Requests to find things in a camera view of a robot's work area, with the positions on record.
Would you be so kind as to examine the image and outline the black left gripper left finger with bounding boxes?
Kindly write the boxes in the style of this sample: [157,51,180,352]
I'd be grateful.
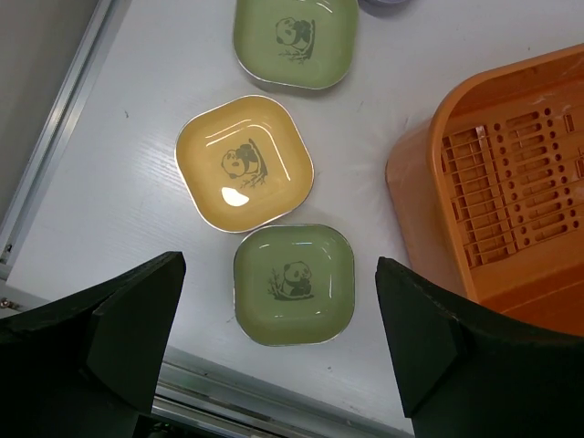
[1,252,186,437]

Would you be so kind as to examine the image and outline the purple plate on table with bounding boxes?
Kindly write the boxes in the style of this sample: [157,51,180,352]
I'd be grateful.
[362,0,409,7]

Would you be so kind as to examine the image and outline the yellow panda plate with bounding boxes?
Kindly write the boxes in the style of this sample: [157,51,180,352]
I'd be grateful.
[175,95,315,234]

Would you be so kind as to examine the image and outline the green panda plate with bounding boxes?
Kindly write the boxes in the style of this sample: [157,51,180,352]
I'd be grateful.
[233,0,360,90]
[233,224,356,347]

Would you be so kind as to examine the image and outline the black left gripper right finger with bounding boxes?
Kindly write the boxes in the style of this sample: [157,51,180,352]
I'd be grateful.
[375,257,583,437]

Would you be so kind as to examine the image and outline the orange plastic bin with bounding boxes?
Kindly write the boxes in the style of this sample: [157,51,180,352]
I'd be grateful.
[385,46,583,336]

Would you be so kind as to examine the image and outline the aluminium table frame rail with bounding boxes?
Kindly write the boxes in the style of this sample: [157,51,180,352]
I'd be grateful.
[1,1,119,318]

